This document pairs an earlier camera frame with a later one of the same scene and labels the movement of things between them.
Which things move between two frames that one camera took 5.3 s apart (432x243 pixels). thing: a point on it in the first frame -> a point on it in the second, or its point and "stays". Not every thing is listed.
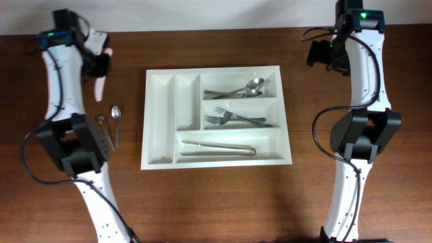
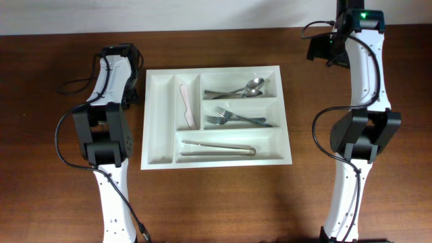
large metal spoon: x=254 y=93 stays
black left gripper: x=104 y=69 -> x=134 y=99
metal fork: x=221 y=121 stays
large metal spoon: x=251 y=84 stays
